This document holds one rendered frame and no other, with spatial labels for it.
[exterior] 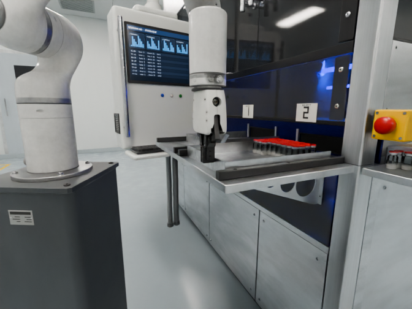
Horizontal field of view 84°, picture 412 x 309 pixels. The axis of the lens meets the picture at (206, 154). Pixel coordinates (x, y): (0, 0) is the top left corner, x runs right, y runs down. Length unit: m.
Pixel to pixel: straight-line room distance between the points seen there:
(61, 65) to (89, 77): 5.24
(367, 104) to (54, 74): 0.79
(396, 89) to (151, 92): 1.11
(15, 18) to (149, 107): 0.87
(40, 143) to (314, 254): 0.88
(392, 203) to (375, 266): 0.22
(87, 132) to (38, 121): 5.29
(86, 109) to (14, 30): 5.31
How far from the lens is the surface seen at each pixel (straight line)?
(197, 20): 0.54
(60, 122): 0.69
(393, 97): 0.81
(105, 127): 5.96
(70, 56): 0.76
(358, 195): 0.77
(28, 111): 0.70
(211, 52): 0.52
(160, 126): 1.42
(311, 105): 0.82
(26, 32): 0.68
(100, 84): 5.96
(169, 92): 1.45
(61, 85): 0.70
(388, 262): 1.06
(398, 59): 0.82
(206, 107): 0.50
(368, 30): 0.76
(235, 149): 0.82
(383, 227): 0.94
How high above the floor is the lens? 1.03
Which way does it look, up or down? 11 degrees down
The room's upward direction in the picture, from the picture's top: straight up
